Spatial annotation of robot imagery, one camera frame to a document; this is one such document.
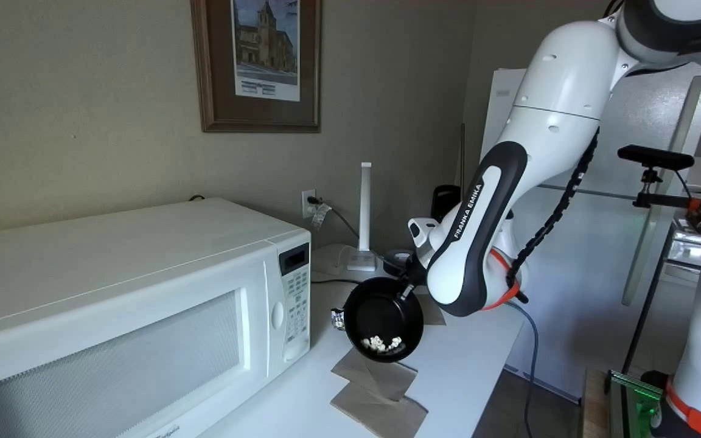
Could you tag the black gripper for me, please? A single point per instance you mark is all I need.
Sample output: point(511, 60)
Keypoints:
point(424, 235)

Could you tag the black bowl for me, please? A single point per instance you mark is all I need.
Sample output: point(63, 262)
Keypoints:
point(386, 307)

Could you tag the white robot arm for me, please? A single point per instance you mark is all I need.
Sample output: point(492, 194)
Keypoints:
point(554, 117)

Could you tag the black speaker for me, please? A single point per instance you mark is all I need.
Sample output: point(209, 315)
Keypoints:
point(443, 201)

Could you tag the silver foil snack wrapper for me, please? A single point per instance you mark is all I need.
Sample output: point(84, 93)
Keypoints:
point(338, 319)

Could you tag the popcorn pieces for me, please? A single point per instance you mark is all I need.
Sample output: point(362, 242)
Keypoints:
point(383, 347)

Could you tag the brown paper napkin middle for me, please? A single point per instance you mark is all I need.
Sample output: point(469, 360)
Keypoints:
point(387, 381)

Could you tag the framed picture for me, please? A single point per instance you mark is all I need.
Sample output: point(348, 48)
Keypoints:
point(258, 64)

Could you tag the white refrigerator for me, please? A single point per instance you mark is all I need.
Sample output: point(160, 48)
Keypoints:
point(588, 272)

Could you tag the white microwave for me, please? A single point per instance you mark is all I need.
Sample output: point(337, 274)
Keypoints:
point(152, 322)

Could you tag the wall outlet with plug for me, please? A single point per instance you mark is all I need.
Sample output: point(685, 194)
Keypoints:
point(312, 209)

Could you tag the camera on tripod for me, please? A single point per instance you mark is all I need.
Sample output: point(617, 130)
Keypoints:
point(652, 165)

